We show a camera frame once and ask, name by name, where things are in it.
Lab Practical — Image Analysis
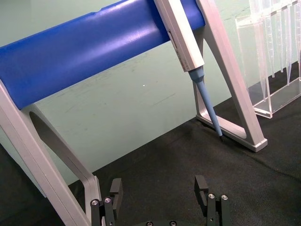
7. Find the clear acrylic tip rack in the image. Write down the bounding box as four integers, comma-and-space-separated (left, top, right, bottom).
235, 0, 301, 118

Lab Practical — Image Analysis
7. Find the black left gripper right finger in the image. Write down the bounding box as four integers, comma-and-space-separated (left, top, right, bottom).
194, 175, 231, 226

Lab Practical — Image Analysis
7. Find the black table cloth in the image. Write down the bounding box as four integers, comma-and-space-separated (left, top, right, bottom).
0, 74, 301, 226

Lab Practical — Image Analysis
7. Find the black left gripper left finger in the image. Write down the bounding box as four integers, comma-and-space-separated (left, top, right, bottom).
90, 178, 124, 226

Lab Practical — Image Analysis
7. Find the grey stand with blue bar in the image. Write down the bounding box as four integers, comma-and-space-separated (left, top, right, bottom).
0, 0, 268, 226

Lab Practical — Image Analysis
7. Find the white pipette with blue shaft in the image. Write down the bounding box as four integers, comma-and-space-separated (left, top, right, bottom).
154, 0, 223, 143

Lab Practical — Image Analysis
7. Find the slim clear pipette tip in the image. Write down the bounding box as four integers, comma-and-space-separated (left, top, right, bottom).
279, 6, 286, 73
285, 3, 294, 86
265, 11, 276, 78

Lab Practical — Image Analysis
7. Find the pale green wall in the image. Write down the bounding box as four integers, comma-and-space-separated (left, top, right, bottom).
0, 0, 301, 197

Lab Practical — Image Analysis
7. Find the large clear pipette tip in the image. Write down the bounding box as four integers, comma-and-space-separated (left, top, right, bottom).
248, 0, 270, 102

